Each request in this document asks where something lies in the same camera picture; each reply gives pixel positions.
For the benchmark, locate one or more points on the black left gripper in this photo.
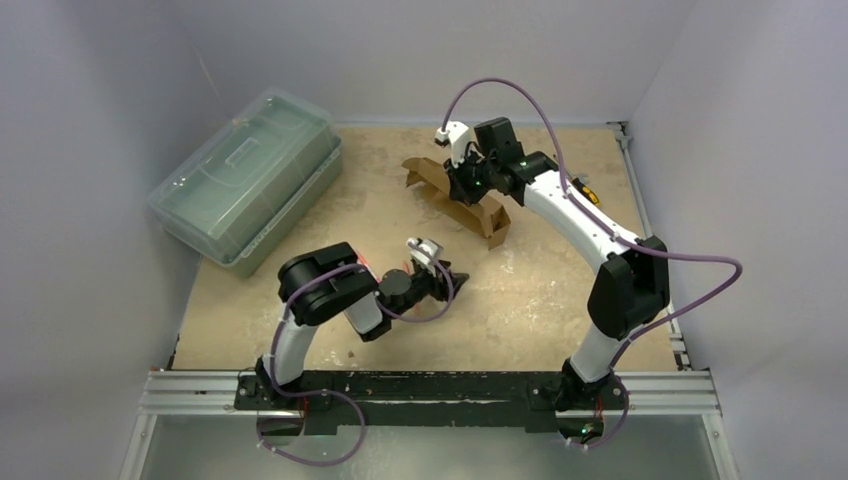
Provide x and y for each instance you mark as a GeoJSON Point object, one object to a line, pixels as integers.
{"type": "Point", "coordinates": [442, 289]}

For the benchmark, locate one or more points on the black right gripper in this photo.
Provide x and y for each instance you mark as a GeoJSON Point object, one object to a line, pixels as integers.
{"type": "Point", "coordinates": [463, 178]}

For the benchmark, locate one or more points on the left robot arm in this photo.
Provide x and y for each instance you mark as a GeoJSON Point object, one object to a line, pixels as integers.
{"type": "Point", "coordinates": [317, 286]}

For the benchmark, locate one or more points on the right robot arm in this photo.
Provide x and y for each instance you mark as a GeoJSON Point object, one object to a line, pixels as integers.
{"type": "Point", "coordinates": [630, 287]}

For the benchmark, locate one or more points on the clear plastic storage box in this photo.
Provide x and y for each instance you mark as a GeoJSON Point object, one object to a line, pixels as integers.
{"type": "Point", "coordinates": [238, 195]}

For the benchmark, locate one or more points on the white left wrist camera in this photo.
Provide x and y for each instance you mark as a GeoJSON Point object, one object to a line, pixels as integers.
{"type": "Point", "coordinates": [424, 251]}

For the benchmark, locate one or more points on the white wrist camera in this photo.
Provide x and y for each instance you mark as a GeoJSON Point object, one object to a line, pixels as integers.
{"type": "Point", "coordinates": [424, 251]}
{"type": "Point", "coordinates": [458, 137]}

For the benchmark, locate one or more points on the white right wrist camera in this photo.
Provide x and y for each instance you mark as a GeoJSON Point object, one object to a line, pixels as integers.
{"type": "Point", "coordinates": [458, 137]}

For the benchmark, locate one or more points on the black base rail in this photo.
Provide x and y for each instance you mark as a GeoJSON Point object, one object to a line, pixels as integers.
{"type": "Point", "coordinates": [534, 401]}

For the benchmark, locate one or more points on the aluminium frame rail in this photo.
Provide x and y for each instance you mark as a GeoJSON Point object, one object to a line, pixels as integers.
{"type": "Point", "coordinates": [188, 427]}

